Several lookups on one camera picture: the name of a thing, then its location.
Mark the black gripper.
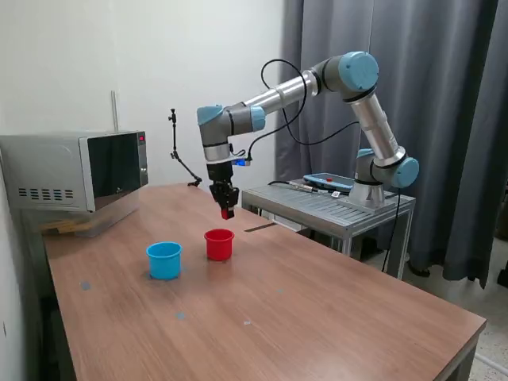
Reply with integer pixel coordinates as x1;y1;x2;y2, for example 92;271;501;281
206;160;241;220

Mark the light blue plastic bin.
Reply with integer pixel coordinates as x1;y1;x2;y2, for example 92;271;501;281
145;241;184;280

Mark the red plastic cup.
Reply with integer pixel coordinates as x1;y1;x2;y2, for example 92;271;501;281
203;229;236;262

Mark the blue teach pendant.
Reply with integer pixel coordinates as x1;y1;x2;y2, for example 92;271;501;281
303;172;354;191

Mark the grey metal robot stand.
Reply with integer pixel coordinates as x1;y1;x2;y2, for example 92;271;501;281
241;182;417;281

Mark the light wooden block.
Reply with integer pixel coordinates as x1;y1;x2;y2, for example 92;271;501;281
43;221;87;235

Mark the silver microwave oven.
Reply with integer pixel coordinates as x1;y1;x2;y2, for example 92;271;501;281
0;130;149;214

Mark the grey curtain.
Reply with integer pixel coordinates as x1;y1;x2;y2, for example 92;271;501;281
275;0;508;290

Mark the black cable with metal plug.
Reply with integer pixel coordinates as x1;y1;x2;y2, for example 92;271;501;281
267;180;330;194

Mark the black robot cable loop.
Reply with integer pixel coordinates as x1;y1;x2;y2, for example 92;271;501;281
245;59;362;160

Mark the white wall pipe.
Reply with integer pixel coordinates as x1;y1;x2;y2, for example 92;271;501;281
110;90;120;133

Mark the black base power cable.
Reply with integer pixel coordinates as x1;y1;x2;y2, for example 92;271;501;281
381;186;402;273

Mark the white floor cord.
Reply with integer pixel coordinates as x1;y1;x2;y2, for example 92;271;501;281
474;354;508;368

